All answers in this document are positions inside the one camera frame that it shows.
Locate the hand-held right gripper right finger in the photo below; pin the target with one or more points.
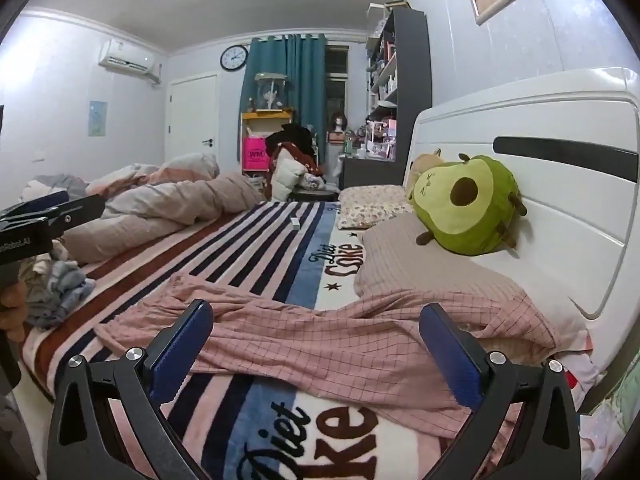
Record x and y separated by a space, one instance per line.
447 355

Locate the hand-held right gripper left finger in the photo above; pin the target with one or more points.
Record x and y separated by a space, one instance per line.
182 345

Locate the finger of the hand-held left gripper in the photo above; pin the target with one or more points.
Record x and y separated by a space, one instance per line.
75 212
35 206

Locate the pink checked pants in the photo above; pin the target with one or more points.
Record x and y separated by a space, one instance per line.
325 340

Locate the person's left hand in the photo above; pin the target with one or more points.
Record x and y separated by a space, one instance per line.
11 307

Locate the blue-grey clothes pile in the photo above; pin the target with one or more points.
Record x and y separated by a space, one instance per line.
60 285

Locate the crumpled beige duvet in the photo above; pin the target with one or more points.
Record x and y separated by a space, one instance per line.
175 205

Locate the beige pillow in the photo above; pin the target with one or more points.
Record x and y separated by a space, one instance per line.
400 255

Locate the white printed cloth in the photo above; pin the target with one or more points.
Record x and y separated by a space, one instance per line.
584 374

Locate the green avocado plush pillow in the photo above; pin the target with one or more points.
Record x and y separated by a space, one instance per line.
480 220

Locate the striped printed blanket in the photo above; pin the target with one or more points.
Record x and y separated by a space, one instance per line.
280 240

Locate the white door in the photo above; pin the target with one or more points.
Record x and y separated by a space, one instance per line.
192 120

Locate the white air conditioner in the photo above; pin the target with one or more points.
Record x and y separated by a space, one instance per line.
125 57

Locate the small white box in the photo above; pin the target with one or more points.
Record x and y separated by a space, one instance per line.
295 223

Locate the floral pillow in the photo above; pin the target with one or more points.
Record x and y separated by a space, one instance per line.
370 205

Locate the green floral cloth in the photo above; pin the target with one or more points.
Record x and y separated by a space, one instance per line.
620 395

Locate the pink shopping bag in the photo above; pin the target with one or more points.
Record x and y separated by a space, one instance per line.
256 154

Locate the brown plush toy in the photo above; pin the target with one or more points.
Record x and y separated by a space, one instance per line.
425 162

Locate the dark grey desk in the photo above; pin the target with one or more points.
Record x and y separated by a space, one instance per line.
370 172

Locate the white puffer jacket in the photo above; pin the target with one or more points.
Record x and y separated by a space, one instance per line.
287 175

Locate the round black stool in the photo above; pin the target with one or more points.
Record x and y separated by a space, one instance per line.
315 195

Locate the glass display dome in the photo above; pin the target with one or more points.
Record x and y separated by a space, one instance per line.
270 91

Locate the dark clothes pile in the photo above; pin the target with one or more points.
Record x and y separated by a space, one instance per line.
295 140

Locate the teal curtain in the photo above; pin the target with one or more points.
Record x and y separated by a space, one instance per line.
295 85

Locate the wig mannequin head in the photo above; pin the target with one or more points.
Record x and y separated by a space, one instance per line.
340 122

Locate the white bed headboard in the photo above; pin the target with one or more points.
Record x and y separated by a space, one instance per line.
550 120

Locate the dark grey bookshelf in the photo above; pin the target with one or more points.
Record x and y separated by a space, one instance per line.
415 85

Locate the window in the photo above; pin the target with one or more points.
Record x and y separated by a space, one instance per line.
335 90

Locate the light blue wall poster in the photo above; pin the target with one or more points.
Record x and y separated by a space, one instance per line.
98 118

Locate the round wall clock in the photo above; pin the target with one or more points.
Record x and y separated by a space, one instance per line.
234 58

